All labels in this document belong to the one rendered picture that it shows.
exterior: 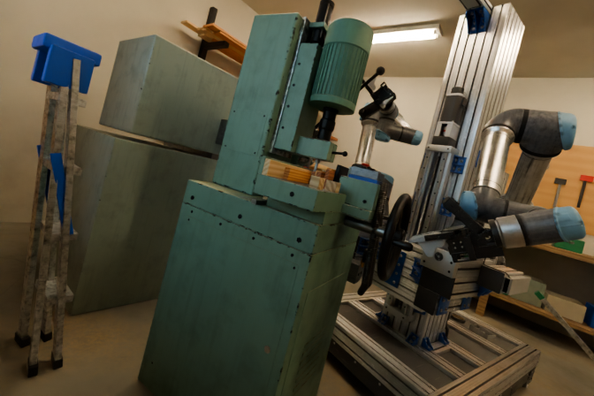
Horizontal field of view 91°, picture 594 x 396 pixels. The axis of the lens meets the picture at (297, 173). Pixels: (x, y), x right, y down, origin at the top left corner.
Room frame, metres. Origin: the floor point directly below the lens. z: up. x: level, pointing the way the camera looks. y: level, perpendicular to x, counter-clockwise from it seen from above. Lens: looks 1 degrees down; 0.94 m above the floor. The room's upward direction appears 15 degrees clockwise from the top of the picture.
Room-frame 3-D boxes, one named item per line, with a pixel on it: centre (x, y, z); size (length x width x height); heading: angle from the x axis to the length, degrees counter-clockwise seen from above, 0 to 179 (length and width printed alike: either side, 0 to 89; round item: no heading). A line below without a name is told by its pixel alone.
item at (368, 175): (1.02, -0.24, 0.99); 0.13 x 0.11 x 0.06; 151
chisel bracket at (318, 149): (1.12, -0.05, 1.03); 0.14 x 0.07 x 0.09; 61
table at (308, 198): (1.06, -0.16, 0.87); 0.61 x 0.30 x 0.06; 151
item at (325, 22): (1.17, 0.06, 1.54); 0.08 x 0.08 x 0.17; 61
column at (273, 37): (1.25, 0.19, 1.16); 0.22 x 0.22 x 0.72; 61
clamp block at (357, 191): (1.02, -0.24, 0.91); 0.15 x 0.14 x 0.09; 151
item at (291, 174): (1.19, -0.11, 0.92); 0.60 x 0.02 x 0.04; 151
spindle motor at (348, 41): (1.11, -0.06, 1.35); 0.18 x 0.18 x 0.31
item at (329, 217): (1.08, -0.12, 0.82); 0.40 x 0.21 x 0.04; 151
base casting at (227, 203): (1.17, 0.04, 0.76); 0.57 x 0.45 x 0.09; 61
